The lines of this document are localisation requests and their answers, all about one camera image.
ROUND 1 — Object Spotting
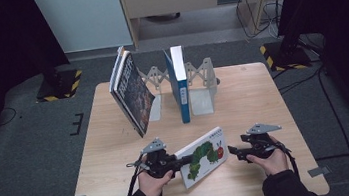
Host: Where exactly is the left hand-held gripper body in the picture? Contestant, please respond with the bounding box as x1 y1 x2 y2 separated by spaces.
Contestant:
137 135 182 181

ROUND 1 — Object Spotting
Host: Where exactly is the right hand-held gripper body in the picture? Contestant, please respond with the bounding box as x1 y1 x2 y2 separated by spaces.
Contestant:
238 120 286 162

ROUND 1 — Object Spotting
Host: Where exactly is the white caterpillar picture book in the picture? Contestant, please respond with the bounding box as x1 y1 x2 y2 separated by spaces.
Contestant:
171 125 233 191

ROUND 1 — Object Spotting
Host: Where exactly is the expandable grey metal book rack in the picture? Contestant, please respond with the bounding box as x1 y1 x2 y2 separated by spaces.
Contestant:
136 56 225 124

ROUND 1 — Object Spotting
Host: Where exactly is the thick blue book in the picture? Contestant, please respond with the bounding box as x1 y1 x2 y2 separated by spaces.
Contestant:
162 44 194 126

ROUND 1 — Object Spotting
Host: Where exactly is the dark illustrated magazine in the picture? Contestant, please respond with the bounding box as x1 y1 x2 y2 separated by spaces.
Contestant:
107 47 161 142

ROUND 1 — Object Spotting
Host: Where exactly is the portrait cover magazine red label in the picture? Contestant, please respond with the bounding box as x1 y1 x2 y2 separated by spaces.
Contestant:
104 45 130 94

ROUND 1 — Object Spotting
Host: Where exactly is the person's right hand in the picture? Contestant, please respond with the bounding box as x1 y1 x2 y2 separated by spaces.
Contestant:
243 134 291 180

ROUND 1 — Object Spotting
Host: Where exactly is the person's left hand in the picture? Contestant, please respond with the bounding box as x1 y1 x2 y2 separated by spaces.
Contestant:
136 166 177 196

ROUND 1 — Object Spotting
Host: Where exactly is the striped black stand base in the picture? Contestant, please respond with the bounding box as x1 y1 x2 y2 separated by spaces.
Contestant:
259 37 313 75
33 68 86 104

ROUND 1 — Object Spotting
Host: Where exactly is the white panel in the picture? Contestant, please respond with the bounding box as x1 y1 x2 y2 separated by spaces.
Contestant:
32 0 134 57

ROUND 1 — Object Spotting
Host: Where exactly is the left hand-held gripper black cable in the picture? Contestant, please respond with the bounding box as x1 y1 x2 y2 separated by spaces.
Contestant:
122 153 152 196

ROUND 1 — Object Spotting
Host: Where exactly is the hand-held gripper black cable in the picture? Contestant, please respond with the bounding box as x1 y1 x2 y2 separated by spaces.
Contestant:
268 140 301 181
122 153 152 196

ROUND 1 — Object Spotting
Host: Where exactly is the right hand-held gripper black cable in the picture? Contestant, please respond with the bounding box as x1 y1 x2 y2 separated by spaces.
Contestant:
268 140 301 181

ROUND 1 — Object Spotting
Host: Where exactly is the white cable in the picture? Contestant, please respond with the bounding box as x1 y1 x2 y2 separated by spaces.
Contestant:
261 0 286 40

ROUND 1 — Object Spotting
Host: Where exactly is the black hanging cable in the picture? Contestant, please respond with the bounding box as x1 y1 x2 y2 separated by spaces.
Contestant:
234 0 287 43

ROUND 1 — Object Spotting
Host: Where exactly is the thin black floor cable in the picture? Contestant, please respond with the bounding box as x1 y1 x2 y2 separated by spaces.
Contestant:
0 105 20 127

